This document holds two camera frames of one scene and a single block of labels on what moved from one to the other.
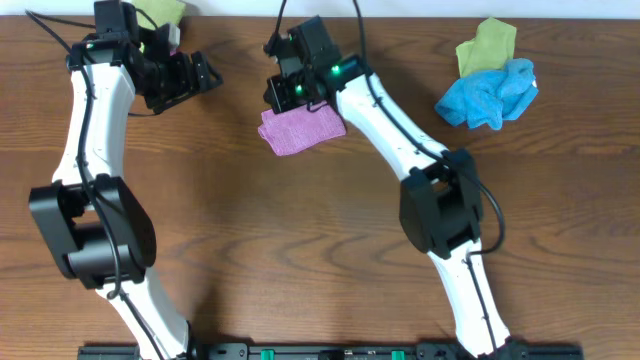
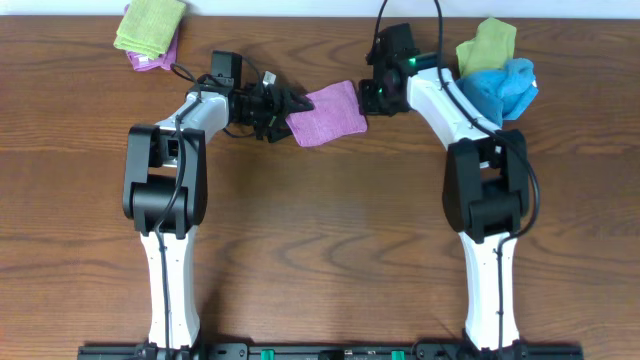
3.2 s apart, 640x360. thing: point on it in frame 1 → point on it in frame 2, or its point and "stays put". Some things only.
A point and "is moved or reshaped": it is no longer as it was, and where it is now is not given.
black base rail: (337, 351) stays put
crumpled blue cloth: (486, 99) stays put
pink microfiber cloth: (287, 130) is moved or reshaped
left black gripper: (189, 76) → (273, 111)
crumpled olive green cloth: (489, 50) stays put
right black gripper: (276, 98) → (370, 93)
